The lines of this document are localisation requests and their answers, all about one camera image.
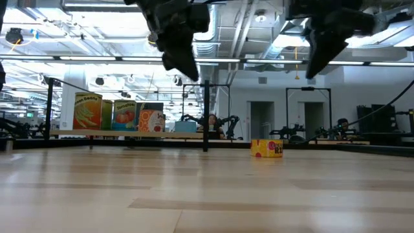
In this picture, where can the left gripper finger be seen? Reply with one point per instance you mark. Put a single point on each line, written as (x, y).
(182, 48)
(181, 68)

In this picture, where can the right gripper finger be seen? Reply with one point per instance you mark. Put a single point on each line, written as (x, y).
(317, 48)
(334, 47)

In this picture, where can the short blue can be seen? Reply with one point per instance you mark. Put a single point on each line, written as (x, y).
(186, 127)

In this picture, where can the orange can with white circles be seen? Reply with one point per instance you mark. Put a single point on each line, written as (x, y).
(151, 121)

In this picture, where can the tall blue tomatoes can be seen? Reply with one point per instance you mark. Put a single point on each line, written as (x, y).
(124, 115)

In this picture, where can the tall olive green can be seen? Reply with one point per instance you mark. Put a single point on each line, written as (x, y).
(107, 115)

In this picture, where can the tall orange green beans can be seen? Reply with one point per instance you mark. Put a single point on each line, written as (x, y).
(87, 111)

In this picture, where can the short yellow red-dotted can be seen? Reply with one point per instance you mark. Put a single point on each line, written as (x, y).
(265, 149)

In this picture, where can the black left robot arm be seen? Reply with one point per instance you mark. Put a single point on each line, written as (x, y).
(2, 77)

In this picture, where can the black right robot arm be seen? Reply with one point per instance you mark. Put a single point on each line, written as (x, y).
(368, 21)

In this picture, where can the black background robot arm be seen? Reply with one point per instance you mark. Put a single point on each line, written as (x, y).
(191, 117)
(231, 124)
(16, 127)
(284, 132)

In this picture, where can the black background monitor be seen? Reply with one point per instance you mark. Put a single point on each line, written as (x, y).
(150, 106)

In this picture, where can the person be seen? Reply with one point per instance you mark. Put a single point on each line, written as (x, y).
(213, 121)
(343, 123)

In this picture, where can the round ceiling sensor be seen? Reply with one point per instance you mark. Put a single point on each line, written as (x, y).
(260, 17)

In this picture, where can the grey door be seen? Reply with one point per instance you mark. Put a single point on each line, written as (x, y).
(312, 116)
(260, 119)

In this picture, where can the long ceiling light strip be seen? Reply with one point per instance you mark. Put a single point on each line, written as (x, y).
(97, 58)

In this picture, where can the black cabinet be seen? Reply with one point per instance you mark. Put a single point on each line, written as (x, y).
(378, 119)

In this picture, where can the black round ceiling device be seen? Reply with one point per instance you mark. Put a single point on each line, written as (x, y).
(13, 35)

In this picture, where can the black background rig frame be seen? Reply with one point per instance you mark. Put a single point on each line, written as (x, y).
(220, 85)
(307, 88)

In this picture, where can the wall vent grille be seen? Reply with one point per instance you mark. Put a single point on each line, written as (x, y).
(262, 80)

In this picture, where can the wooden shelf with black frame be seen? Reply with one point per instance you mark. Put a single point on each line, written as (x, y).
(129, 133)

